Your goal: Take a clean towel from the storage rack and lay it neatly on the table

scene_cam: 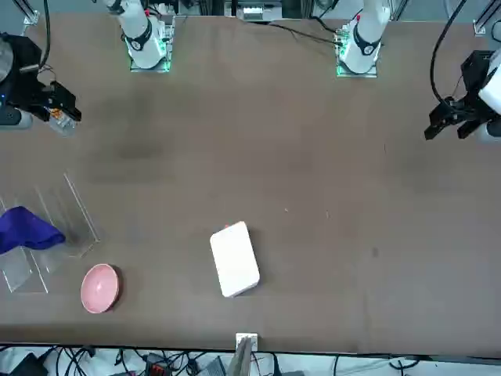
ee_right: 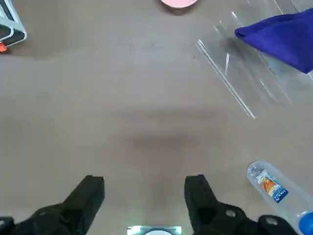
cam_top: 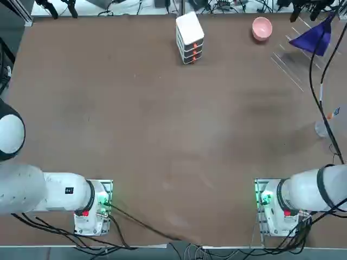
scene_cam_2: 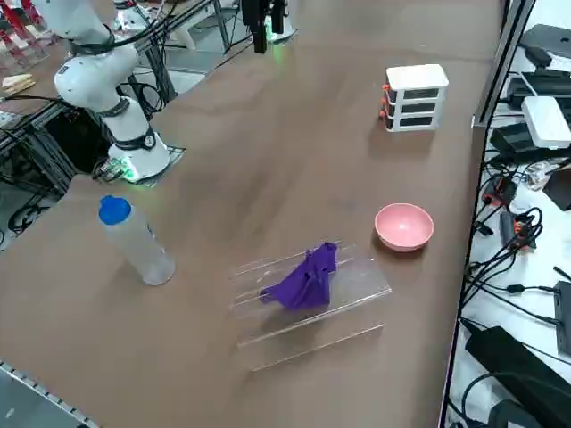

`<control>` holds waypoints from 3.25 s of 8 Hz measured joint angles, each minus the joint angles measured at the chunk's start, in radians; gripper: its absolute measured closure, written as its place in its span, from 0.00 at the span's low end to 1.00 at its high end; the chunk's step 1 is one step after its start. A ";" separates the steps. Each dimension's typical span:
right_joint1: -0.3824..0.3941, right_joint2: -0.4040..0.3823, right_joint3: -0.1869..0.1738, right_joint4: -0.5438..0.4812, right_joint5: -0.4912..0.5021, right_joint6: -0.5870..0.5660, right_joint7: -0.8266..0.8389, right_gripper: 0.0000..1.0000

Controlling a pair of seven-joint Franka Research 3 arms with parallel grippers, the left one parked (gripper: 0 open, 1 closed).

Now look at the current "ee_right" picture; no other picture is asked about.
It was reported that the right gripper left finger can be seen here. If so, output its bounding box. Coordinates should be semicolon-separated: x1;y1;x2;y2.
0;175;106;235

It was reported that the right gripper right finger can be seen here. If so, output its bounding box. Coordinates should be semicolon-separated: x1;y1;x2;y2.
184;174;304;235

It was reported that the purple cloth towel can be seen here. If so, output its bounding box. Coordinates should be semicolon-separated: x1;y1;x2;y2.
234;8;313;74

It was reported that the clear acrylic stepped rack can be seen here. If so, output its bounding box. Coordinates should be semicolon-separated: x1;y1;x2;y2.
194;0;313;119

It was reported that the clear bottle with blue cap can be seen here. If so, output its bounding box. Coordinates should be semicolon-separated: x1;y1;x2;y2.
246;160;313;235

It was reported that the white mini drawer box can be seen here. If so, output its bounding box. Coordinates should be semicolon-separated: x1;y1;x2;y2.
0;0;27;53

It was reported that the pink bowl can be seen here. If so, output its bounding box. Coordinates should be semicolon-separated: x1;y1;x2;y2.
160;0;199;9

